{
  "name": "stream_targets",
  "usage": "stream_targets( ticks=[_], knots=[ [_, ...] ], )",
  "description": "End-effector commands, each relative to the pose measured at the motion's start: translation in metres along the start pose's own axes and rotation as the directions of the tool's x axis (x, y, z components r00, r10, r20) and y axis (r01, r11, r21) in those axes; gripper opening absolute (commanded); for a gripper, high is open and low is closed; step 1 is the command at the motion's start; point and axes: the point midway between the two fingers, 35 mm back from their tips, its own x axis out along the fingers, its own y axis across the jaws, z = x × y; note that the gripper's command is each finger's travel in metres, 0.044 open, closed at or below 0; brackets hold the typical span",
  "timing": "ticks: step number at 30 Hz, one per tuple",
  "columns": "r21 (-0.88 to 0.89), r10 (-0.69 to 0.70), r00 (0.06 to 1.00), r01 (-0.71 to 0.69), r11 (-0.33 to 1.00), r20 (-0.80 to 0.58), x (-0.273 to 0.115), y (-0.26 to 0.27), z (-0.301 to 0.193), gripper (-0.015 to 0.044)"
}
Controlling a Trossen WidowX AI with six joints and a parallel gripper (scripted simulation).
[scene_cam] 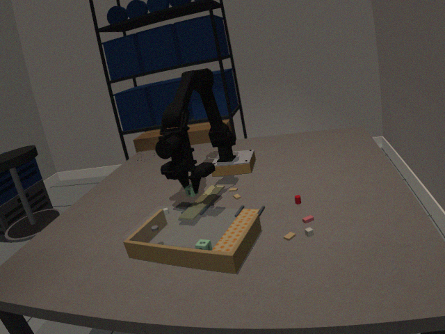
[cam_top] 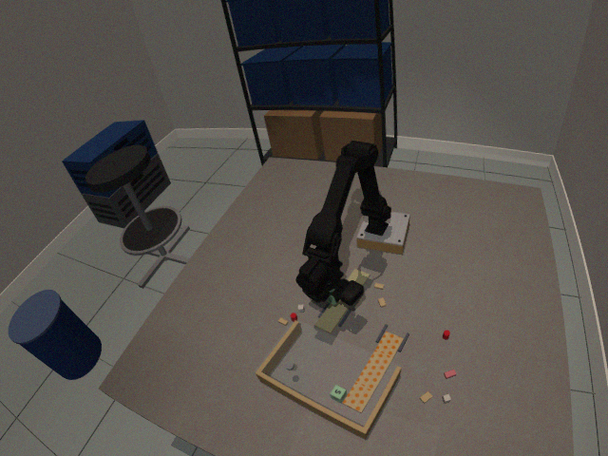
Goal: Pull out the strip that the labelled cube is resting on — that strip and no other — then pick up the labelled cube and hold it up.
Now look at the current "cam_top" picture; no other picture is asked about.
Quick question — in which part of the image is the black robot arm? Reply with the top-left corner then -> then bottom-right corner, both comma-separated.
295,141 -> 391,303

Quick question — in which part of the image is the orange dotted flat strip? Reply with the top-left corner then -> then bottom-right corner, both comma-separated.
374,332 -> 404,362

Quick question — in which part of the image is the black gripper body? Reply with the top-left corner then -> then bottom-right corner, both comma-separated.
326,261 -> 364,306

